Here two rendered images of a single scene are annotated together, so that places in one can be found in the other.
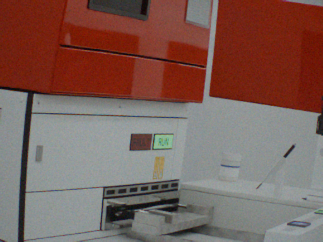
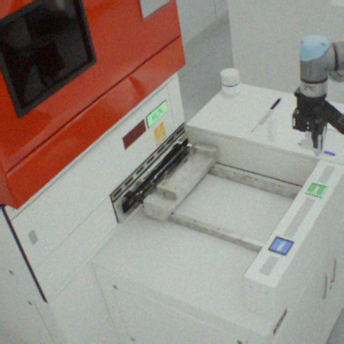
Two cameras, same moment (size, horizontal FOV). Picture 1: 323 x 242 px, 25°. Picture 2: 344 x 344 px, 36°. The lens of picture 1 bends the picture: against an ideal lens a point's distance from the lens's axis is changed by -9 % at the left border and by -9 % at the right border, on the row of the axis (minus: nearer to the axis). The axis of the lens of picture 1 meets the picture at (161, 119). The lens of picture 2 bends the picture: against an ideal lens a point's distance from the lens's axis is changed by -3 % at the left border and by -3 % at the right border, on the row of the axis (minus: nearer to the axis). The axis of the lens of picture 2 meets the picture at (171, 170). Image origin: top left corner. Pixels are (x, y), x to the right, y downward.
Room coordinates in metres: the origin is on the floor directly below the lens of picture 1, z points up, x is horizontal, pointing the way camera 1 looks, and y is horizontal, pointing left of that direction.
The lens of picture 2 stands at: (0.83, -0.33, 2.07)
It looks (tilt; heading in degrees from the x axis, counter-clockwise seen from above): 37 degrees down; 11
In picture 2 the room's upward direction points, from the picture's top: 10 degrees counter-clockwise
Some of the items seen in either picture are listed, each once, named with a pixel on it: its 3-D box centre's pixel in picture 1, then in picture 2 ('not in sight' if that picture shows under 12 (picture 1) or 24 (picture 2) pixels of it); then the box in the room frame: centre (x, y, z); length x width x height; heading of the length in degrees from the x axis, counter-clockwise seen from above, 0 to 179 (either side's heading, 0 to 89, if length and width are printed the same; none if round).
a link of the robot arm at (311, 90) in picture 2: not in sight; (313, 85); (2.11, -0.50, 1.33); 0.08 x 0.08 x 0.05
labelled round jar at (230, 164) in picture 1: (229, 166); (230, 82); (2.72, -0.26, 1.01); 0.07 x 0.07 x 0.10
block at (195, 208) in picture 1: (200, 208); (206, 150); (2.44, -0.16, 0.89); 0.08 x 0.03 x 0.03; 61
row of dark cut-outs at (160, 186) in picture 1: (143, 188); (150, 159); (2.31, 0.03, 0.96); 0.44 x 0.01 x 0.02; 151
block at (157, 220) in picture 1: (149, 218); (156, 203); (2.16, 0.00, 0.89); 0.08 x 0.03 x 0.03; 61
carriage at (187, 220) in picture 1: (174, 222); (183, 182); (2.30, -0.08, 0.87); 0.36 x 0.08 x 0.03; 151
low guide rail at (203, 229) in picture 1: (241, 235); (245, 179); (2.33, -0.29, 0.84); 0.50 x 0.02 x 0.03; 61
